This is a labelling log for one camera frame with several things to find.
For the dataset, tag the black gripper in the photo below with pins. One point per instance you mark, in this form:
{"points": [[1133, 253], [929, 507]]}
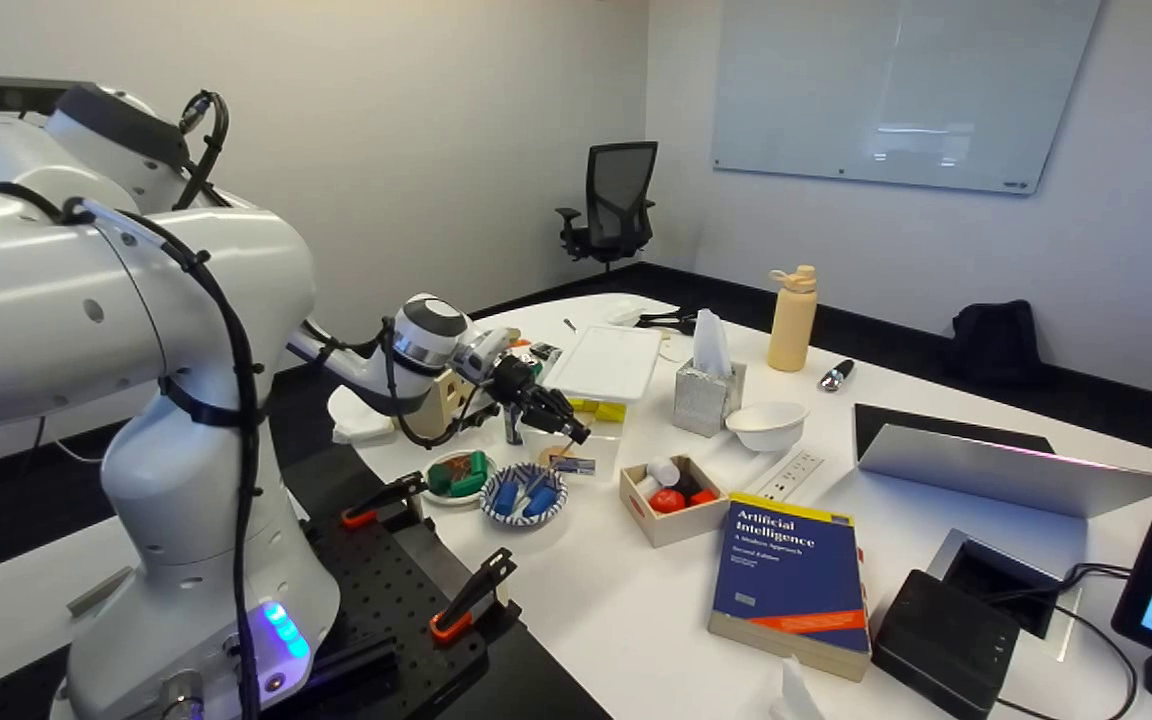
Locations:
{"points": [[520, 388]]}

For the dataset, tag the wooden chopstick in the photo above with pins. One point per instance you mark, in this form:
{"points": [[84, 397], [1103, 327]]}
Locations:
{"points": [[554, 466]]}

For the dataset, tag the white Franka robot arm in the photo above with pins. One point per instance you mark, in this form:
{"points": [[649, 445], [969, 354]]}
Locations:
{"points": [[71, 305]]}

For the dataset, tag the blue patterned bowl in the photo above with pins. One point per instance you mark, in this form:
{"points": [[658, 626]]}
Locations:
{"points": [[520, 517]]}

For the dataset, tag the small white bowl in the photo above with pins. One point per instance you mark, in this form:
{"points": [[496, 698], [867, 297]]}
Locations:
{"points": [[459, 496]]}

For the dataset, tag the white ceramic bowl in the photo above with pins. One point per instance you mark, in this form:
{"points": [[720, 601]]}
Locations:
{"points": [[765, 429]]}

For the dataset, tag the yellow plastic container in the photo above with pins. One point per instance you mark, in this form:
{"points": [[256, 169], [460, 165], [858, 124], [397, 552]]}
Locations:
{"points": [[607, 412]]}

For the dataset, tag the white rectangular tray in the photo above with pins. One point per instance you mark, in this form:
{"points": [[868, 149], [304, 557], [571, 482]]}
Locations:
{"points": [[608, 360]]}

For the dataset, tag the blue toy block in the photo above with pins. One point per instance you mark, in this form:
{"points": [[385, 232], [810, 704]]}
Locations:
{"points": [[541, 496]]}

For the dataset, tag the light wooden block toy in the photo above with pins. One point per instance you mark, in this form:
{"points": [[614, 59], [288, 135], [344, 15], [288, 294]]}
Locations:
{"points": [[454, 407]]}

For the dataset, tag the orange red toy piece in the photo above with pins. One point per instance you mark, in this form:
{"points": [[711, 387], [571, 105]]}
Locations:
{"points": [[665, 501]]}

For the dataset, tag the green toy block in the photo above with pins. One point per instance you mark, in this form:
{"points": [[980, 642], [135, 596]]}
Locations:
{"points": [[459, 473]]}

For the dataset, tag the wooden toy box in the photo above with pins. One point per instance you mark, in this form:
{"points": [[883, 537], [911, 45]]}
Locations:
{"points": [[663, 521]]}

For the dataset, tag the grey tissue box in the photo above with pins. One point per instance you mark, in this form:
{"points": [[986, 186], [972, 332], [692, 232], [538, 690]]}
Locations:
{"points": [[704, 401]]}

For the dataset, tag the black spatula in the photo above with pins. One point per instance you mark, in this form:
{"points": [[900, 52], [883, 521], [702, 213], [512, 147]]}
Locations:
{"points": [[663, 320]]}

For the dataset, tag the white tissue sheet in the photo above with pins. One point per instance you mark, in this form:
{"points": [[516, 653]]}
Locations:
{"points": [[711, 341]]}

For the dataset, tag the black orange clamp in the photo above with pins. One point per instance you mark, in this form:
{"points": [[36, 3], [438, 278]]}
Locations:
{"points": [[380, 501], [468, 601]]}

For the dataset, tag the white power strip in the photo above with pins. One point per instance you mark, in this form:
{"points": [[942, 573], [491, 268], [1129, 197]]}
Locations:
{"points": [[795, 479]]}

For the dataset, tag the black mesh office chair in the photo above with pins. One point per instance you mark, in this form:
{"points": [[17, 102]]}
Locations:
{"points": [[619, 201]]}

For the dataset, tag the tan water bottle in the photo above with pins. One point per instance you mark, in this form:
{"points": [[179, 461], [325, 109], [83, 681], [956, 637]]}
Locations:
{"points": [[790, 327]]}

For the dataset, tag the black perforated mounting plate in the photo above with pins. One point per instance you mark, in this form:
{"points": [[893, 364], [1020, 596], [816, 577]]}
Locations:
{"points": [[388, 601]]}

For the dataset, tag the black marker pen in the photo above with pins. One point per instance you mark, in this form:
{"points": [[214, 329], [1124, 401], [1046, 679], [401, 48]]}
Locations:
{"points": [[836, 372]]}

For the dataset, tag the blue hardcover book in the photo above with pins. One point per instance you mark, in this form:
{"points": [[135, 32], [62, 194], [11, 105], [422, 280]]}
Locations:
{"points": [[790, 587]]}

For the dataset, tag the black backpack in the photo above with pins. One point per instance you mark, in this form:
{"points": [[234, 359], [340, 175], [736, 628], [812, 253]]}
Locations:
{"points": [[994, 346]]}

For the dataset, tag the small black box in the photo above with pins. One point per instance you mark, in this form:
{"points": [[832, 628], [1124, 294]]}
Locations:
{"points": [[946, 645]]}

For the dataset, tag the white flat floor sheet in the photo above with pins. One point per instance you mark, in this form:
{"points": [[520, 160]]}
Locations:
{"points": [[36, 601]]}

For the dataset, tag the wall whiteboard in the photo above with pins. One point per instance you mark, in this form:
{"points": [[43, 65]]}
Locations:
{"points": [[899, 87]]}

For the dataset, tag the black stereo camera bar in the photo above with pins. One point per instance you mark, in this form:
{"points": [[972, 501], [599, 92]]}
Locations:
{"points": [[29, 92]]}

